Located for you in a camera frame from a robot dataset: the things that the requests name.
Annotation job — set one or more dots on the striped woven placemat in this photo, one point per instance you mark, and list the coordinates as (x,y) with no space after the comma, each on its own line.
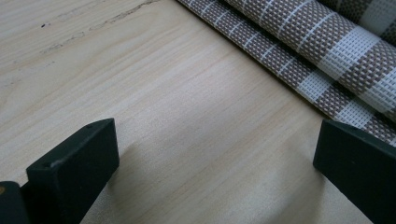
(249,37)
(311,31)
(373,15)

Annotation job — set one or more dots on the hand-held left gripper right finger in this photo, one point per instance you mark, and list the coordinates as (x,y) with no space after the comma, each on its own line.
(358,165)

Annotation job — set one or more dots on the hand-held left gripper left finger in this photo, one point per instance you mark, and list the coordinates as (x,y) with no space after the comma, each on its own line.
(74,168)

